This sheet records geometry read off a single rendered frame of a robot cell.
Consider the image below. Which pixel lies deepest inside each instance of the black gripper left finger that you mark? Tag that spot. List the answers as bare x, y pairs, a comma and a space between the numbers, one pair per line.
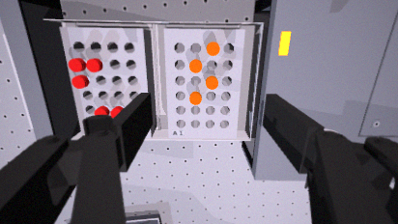
36, 184

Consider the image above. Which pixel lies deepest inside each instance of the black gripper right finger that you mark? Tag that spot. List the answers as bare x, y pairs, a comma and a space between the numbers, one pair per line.
339, 190

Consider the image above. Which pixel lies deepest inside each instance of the white tube rack with holes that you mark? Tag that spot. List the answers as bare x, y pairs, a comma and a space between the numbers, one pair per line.
216, 116
135, 68

